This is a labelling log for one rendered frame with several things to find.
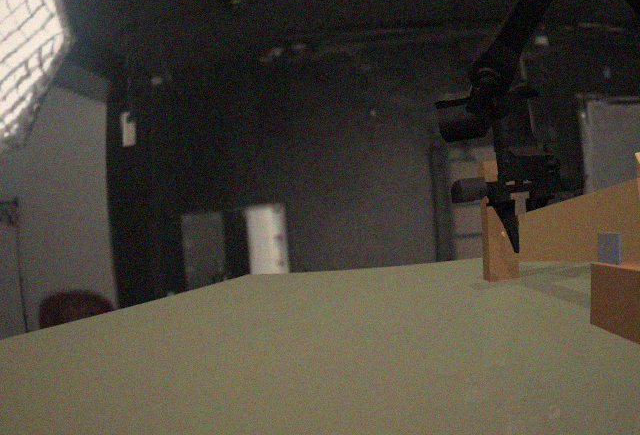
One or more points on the long brown wooden rail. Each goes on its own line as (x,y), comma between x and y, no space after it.
(567,231)

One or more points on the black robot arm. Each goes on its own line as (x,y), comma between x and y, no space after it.
(491,101)

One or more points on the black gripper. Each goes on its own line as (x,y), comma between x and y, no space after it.
(472,189)

